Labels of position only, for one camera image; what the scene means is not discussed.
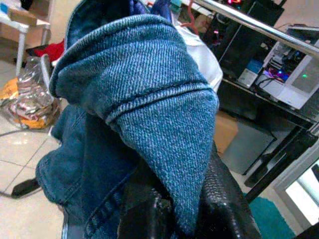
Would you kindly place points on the blue denim shorts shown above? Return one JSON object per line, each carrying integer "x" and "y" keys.
{"x": 149, "y": 87}

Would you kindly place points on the teal floor mat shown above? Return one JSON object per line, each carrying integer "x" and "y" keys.
{"x": 269, "y": 219}

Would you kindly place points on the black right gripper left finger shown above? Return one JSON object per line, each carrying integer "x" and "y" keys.
{"x": 142, "y": 214}

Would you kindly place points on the pink plastic hanger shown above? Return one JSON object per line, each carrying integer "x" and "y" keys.
{"x": 193, "y": 20}

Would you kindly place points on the clear plastic bag of clothes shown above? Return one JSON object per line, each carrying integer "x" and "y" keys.
{"x": 32, "y": 99}

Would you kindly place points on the plain cardboard box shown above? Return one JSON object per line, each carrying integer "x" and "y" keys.
{"x": 225, "y": 132}

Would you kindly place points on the plain white shirt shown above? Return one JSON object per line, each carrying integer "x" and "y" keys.
{"x": 204, "y": 54}

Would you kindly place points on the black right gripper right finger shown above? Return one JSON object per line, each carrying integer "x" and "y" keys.
{"x": 224, "y": 199}

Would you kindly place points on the chrome and black clothes rack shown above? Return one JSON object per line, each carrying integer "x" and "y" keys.
{"x": 261, "y": 26}

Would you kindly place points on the white side table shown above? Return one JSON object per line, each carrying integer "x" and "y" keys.
{"x": 20, "y": 27}

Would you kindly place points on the red cloth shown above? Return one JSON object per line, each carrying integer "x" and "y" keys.
{"x": 51, "y": 49}

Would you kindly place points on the white computer case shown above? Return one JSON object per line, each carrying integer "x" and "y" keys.
{"x": 296, "y": 77}

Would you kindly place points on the blue plastic hanger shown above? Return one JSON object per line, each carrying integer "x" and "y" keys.
{"x": 163, "y": 8}

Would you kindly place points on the black desk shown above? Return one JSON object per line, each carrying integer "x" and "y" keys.
{"x": 274, "y": 117}

